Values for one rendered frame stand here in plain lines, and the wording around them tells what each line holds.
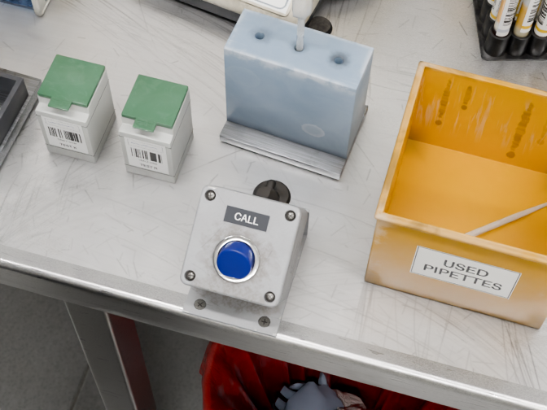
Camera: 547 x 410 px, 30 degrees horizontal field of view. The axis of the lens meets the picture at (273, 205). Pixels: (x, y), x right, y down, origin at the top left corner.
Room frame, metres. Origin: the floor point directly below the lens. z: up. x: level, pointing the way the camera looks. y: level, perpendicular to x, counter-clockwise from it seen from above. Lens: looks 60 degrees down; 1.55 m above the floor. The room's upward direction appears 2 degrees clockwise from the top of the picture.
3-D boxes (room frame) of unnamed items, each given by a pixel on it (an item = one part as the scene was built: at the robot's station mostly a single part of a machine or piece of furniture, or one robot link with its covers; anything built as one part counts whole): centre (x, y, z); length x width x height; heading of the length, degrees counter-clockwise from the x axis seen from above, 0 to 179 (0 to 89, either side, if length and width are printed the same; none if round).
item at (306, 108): (0.46, -0.01, 0.92); 0.10 x 0.07 x 0.10; 71
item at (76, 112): (0.45, 0.15, 0.91); 0.05 x 0.04 x 0.07; 166
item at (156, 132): (0.43, 0.09, 0.91); 0.05 x 0.04 x 0.07; 166
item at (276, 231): (0.35, 0.01, 0.92); 0.13 x 0.07 x 0.08; 166
